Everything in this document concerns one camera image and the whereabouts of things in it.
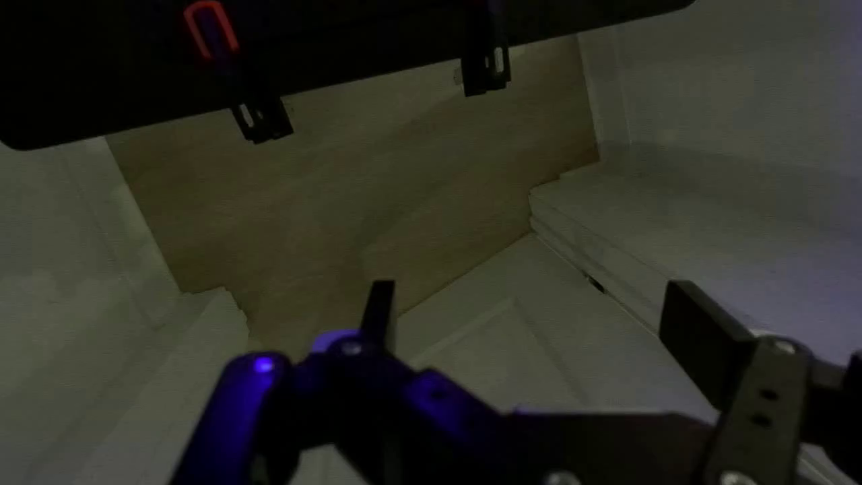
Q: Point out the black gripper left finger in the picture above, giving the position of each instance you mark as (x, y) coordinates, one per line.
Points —
(359, 394)

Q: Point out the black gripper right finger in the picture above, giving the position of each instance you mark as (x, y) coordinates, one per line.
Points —
(762, 394)

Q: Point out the white panel door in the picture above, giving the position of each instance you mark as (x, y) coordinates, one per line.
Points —
(554, 339)

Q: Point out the white panelled door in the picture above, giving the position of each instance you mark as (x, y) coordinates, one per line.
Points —
(716, 252)

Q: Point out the black base board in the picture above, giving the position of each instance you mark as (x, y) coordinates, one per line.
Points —
(359, 35)

